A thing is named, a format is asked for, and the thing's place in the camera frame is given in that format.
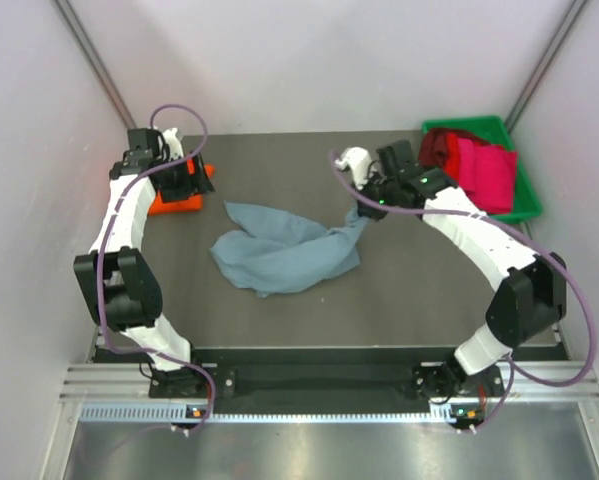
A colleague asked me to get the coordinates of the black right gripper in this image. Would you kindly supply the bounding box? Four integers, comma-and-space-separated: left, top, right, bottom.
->
349, 167, 400, 223

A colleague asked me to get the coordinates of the blue grey t shirt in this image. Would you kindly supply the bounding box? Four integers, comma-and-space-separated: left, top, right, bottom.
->
210, 202, 369, 298

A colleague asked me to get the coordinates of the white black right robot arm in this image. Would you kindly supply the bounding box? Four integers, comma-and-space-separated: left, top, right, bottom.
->
337, 140, 566, 396

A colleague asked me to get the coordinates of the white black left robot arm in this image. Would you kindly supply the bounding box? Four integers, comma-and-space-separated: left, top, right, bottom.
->
73, 128, 214, 398

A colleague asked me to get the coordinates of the orange folded t shirt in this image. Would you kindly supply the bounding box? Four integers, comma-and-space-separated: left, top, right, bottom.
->
148, 160, 216, 216

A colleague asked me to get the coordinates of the dark red t shirt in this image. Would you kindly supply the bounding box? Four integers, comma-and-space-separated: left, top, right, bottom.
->
418, 127, 490, 168

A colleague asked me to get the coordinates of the pink t shirt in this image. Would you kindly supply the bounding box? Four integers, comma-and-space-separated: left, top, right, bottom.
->
464, 145, 517, 214

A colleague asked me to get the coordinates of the green plastic bin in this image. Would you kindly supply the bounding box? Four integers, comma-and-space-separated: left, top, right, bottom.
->
418, 115, 542, 224

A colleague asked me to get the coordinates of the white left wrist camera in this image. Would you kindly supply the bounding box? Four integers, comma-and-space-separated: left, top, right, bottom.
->
162, 127, 185, 161

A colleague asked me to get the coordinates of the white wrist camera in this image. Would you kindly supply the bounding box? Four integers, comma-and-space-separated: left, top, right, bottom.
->
334, 147, 378, 191
162, 127, 185, 161

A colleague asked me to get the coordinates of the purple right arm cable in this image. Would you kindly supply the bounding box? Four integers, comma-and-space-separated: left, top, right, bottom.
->
328, 148, 598, 432

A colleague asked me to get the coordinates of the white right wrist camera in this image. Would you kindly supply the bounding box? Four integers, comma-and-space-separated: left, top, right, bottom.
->
334, 147, 378, 191

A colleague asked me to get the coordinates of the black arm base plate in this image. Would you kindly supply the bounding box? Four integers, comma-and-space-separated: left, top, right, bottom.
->
148, 363, 505, 401

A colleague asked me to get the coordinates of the grey slotted cable duct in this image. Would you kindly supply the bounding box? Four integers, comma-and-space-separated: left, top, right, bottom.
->
79, 403, 478, 424

